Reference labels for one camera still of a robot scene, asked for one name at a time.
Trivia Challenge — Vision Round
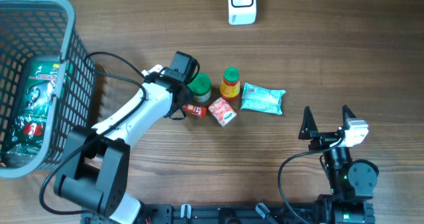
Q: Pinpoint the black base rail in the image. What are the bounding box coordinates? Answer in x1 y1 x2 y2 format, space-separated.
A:
80 202 376 224

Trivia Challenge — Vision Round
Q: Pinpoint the green lid jar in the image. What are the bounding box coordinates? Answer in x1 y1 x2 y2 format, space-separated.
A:
188 73 211 103

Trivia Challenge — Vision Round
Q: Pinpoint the red sauce sachet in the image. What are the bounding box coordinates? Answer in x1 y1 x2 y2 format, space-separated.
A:
182 103 207 118

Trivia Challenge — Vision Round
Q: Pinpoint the green snack bag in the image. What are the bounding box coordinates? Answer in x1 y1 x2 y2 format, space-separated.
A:
1 61 60 168

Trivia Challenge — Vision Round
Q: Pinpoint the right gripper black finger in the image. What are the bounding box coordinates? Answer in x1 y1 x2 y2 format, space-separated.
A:
342 105 357 125
298 106 319 140

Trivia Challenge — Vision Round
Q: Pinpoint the grey plastic shopping basket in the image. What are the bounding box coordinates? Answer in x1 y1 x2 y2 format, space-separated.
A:
1 0 96 178

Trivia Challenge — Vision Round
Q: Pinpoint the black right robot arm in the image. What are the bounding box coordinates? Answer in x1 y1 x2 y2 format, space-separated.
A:
299 105 379 224

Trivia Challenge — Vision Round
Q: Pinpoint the red chilli sauce bottle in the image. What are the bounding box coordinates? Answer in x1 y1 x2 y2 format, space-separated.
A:
220 67 240 101

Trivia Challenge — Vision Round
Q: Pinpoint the white barcode scanner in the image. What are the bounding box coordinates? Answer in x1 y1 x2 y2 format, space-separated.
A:
228 0 257 26

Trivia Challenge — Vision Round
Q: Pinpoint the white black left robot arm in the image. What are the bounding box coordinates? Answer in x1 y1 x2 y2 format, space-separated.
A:
50 51 199 223

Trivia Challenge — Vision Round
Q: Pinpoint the red white small box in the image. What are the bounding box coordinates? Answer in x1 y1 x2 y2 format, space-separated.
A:
208 97 237 127

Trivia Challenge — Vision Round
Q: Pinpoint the teal wet wipes pack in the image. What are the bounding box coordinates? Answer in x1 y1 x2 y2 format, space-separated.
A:
240 83 286 115

